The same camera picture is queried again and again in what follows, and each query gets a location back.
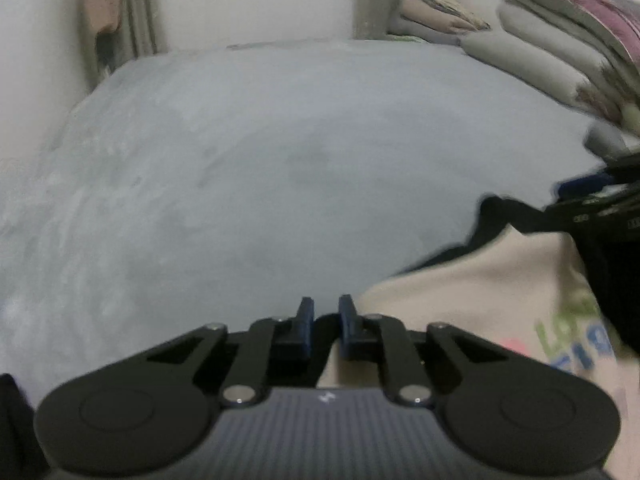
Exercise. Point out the grey patterned curtain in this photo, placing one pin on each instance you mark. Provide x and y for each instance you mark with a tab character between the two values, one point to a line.
140	5
372	0

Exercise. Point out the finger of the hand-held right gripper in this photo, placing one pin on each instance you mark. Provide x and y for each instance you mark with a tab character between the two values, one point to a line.
585	186

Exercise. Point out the green patterned cloth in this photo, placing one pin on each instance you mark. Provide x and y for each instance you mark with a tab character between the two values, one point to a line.
405	38

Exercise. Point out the pink pillow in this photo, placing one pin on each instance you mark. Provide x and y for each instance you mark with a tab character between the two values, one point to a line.
600	5

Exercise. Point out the beige and black sweatshirt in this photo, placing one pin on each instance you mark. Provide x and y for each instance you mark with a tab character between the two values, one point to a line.
475	310

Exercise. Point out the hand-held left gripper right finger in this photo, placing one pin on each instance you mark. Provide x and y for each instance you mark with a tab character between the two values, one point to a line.
347	327

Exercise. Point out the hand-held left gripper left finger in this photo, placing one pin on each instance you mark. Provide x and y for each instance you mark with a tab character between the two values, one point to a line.
306	325

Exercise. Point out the dark hanging garment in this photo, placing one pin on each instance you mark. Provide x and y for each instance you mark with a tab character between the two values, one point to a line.
107	55

